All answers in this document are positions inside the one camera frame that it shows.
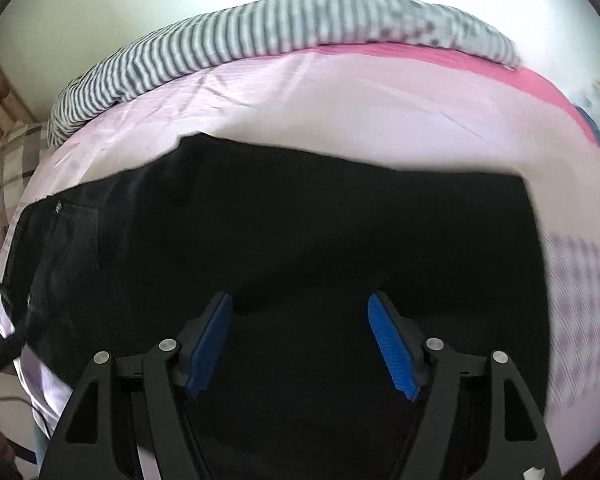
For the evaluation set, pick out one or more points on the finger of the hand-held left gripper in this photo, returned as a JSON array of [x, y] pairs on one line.
[[2, 352]]

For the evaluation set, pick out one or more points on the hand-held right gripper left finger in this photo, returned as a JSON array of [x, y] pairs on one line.
[[210, 345]]

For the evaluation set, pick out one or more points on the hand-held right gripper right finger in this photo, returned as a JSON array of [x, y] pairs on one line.
[[392, 345]]

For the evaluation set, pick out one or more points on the black pants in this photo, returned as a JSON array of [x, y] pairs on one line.
[[305, 235]]

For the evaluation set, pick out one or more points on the plaid pillow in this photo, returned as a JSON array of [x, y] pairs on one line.
[[5, 185]]

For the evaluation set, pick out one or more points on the pink bed sheet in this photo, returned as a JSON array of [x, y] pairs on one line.
[[355, 110]]

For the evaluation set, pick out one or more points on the grey striped blanket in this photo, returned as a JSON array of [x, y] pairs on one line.
[[230, 35]]

